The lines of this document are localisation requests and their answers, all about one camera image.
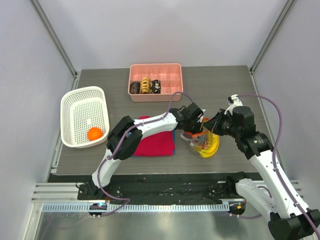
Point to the white perforated plastic basket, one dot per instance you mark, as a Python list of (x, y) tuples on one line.
[(81, 110)]

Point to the yellow patterned rolled item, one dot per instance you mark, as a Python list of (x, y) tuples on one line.
[(145, 86)]

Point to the yellow fake banana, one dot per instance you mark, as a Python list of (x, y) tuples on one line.
[(213, 142)]

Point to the dark brown rolled item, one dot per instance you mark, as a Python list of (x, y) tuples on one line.
[(134, 88)]

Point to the black floral rolled item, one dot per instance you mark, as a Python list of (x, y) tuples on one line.
[(155, 86)]

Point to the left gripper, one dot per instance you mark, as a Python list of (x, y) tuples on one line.
[(198, 123)]

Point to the pink divided plastic tray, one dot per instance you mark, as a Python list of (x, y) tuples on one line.
[(169, 75)]

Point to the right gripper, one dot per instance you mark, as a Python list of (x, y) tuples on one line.
[(215, 124)]

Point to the orange fake fruit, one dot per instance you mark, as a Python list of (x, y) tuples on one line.
[(94, 133)]

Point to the red folded shirt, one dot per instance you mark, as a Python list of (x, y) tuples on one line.
[(158, 145)]

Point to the red fake fruit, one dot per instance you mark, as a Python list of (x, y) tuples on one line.
[(202, 145)]

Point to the blue folded cloth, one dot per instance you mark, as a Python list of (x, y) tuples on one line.
[(154, 128)]

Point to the clear zip top bag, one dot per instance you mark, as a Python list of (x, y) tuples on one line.
[(192, 139)]

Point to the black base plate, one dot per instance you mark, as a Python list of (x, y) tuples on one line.
[(167, 189)]

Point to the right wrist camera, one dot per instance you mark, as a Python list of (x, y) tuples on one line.
[(233, 102)]

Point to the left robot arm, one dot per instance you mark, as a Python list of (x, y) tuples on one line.
[(123, 140)]

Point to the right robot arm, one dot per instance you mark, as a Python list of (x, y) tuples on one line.
[(288, 216)]

